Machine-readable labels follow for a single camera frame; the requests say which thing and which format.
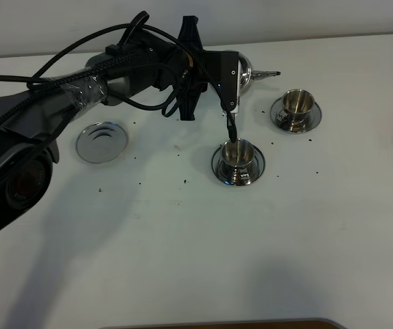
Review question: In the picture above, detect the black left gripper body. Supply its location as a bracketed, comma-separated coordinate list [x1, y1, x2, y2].
[154, 15, 211, 121]

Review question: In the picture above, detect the stainless steel teapot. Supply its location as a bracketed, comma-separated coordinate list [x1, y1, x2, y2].
[239, 53, 281, 95]

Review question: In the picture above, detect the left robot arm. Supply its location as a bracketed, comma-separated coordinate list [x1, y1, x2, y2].
[0, 12, 206, 230]

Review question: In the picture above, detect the near stainless steel teacup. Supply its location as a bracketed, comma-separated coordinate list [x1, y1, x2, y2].
[219, 138, 254, 186]

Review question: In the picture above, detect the stainless steel teacup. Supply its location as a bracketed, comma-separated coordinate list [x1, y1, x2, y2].
[276, 88, 315, 123]
[219, 138, 254, 186]

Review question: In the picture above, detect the far stainless steel teacup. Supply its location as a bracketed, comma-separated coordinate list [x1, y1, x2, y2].
[276, 88, 315, 123]

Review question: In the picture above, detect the teapot steel saucer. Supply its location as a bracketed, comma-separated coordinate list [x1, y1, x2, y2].
[75, 121, 128, 164]

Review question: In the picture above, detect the near steel saucer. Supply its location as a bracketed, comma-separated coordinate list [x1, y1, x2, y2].
[211, 144, 265, 186]

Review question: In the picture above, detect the far steel saucer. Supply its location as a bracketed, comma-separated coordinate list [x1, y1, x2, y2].
[270, 97, 322, 134]

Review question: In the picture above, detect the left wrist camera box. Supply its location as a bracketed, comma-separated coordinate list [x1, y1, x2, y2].
[202, 51, 240, 113]

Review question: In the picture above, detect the left braided black cable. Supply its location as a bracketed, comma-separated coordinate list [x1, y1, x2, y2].
[0, 11, 238, 206]

